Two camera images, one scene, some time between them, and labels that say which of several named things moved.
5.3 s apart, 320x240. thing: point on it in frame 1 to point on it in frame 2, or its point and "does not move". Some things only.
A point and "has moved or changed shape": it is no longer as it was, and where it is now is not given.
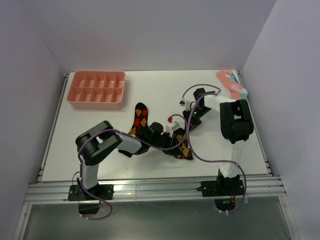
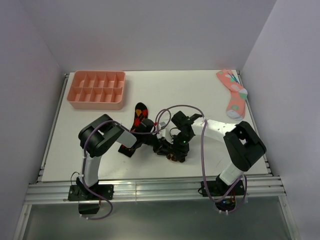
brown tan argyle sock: [185, 152] has moved or changed shape
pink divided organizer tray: [97, 90] does not move
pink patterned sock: [230, 80] does not move
